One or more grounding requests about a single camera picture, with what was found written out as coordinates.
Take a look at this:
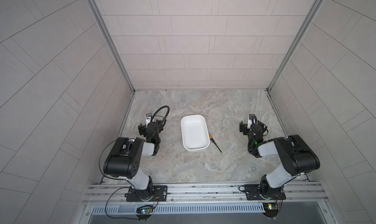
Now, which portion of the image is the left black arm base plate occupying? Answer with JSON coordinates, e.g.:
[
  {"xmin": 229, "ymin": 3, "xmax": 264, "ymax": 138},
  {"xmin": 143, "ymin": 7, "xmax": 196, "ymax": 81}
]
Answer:
[{"xmin": 124, "ymin": 185, "xmax": 168, "ymax": 202}]

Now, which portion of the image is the controller circuit board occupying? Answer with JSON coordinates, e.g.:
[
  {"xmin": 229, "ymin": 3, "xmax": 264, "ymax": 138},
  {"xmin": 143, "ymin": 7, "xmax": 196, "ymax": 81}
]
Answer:
[
  {"xmin": 262, "ymin": 203, "xmax": 280, "ymax": 218},
  {"xmin": 136, "ymin": 205, "xmax": 154, "ymax": 215}
]

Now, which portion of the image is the aluminium mounting rail frame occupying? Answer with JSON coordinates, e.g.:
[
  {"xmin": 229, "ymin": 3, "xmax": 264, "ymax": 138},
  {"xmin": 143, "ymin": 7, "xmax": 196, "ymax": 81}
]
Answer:
[{"xmin": 73, "ymin": 180, "xmax": 339, "ymax": 224}]

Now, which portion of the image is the yellow handled screwdriver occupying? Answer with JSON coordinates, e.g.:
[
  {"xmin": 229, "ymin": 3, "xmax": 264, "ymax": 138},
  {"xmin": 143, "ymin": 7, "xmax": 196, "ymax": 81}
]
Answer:
[{"xmin": 209, "ymin": 134, "xmax": 222, "ymax": 153}]

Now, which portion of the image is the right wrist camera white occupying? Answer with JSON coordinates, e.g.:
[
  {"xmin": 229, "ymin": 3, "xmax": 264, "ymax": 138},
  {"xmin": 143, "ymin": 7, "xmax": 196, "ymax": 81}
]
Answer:
[{"xmin": 247, "ymin": 114, "xmax": 257, "ymax": 129}]

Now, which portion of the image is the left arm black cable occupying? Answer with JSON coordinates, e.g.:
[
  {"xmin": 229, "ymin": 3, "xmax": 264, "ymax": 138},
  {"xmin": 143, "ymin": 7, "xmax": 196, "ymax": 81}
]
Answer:
[{"xmin": 98, "ymin": 105, "xmax": 170, "ymax": 220}]

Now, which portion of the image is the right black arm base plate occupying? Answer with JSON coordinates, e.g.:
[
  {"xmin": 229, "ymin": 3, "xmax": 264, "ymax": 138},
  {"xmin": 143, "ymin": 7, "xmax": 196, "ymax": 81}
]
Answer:
[{"xmin": 239, "ymin": 184, "xmax": 286, "ymax": 200}]

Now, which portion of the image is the right controller circuit board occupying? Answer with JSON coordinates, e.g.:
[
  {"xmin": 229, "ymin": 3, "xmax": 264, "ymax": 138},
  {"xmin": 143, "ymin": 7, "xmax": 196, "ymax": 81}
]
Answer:
[{"xmin": 262, "ymin": 203, "xmax": 280, "ymax": 218}]

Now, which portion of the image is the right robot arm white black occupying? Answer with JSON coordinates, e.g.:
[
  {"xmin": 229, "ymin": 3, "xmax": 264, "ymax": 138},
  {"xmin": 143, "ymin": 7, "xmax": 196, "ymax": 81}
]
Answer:
[{"xmin": 240, "ymin": 114, "xmax": 320, "ymax": 200}]

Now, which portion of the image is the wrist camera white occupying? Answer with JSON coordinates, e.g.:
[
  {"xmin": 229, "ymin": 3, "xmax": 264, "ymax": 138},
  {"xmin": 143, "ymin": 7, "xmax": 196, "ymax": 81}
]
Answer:
[
  {"xmin": 247, "ymin": 114, "xmax": 257, "ymax": 129},
  {"xmin": 146, "ymin": 113, "xmax": 153, "ymax": 126}
]

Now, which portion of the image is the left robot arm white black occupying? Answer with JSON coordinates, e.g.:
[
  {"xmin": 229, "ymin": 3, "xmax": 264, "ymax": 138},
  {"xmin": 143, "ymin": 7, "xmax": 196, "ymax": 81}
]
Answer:
[{"xmin": 102, "ymin": 120, "xmax": 167, "ymax": 202}]

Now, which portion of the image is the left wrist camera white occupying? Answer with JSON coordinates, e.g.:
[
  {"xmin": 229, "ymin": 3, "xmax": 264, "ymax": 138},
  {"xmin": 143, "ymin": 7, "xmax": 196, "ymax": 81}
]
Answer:
[{"xmin": 146, "ymin": 113, "xmax": 153, "ymax": 126}]

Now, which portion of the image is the left controller circuit board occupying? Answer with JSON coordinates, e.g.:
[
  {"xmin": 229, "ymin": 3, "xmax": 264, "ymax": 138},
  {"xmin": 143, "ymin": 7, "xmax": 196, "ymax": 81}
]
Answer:
[{"xmin": 136, "ymin": 205, "xmax": 154, "ymax": 215}]

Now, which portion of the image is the white rectangular bin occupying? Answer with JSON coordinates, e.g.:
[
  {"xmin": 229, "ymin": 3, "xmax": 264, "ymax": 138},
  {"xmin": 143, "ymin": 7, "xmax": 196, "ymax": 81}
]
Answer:
[{"xmin": 181, "ymin": 114, "xmax": 210, "ymax": 152}]

